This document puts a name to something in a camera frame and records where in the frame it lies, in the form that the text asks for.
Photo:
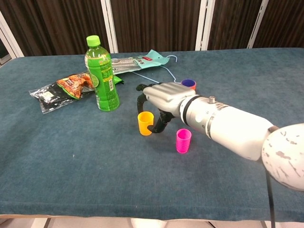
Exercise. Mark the white partition post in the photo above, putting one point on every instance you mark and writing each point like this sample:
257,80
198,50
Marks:
10,38
259,23
204,23
109,26

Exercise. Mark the green drink bottle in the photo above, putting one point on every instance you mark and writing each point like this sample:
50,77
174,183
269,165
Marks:
104,80

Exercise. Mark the teal table cover cloth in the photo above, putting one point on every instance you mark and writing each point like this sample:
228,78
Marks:
95,166

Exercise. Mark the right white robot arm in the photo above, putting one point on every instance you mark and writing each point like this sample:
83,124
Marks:
232,126

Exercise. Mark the yellow plastic cup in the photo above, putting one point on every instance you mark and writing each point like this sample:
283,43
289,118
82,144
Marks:
144,126

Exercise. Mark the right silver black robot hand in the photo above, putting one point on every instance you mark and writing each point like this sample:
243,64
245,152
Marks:
166,93

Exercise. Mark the teal scrubber package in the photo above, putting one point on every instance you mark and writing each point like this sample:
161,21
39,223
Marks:
142,61

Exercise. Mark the orange green snack bag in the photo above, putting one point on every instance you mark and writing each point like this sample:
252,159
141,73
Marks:
72,86

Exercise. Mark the clear bag with black item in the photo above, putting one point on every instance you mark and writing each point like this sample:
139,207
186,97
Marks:
47,98

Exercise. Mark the purple plastic cup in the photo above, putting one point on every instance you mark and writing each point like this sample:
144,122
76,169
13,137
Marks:
188,82

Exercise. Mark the orange plastic cup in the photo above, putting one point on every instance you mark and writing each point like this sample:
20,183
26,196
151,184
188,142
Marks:
193,86

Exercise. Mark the pink plastic cup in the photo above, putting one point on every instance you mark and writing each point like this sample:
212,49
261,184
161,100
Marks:
183,143

